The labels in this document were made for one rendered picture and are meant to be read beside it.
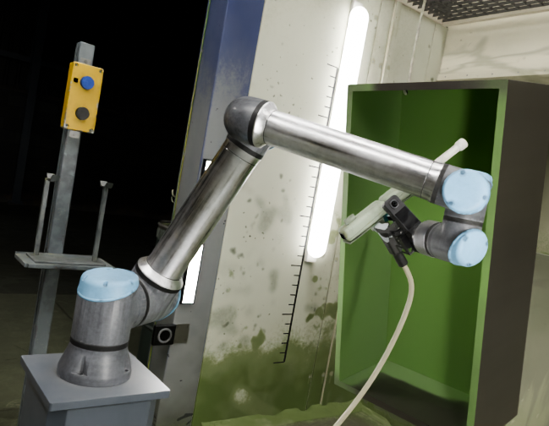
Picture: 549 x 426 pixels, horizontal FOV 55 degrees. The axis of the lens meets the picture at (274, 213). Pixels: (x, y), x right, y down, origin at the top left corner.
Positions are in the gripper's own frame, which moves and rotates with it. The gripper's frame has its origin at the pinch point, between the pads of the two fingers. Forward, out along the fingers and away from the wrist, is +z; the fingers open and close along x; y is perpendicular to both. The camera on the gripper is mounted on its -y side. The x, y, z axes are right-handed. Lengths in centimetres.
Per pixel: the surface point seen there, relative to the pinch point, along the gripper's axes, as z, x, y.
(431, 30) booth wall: 125, 143, -3
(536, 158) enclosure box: 0, 60, 21
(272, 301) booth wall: 104, -23, 52
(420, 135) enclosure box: 49, 57, 10
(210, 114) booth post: 92, -1, -40
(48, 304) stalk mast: 100, -99, -14
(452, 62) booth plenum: 119, 142, 18
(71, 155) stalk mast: 101, -56, -57
